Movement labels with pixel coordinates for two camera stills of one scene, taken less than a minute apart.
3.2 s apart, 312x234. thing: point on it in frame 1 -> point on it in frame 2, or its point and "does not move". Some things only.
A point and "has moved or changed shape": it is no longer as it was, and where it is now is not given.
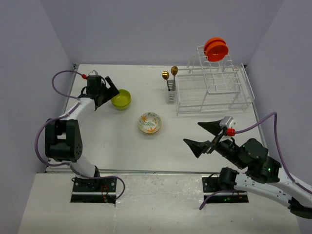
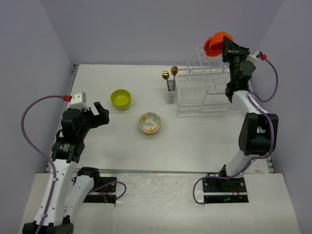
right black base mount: (211, 185) does not move
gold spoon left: (165, 75) does not move
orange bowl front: (216, 51) has moved or changed shape
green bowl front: (122, 108) does not move
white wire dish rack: (209, 86) does not move
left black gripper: (110, 92) -> (102, 118)
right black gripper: (197, 147) -> (232, 50)
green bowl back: (122, 99) does not move
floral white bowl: (150, 122) does not move
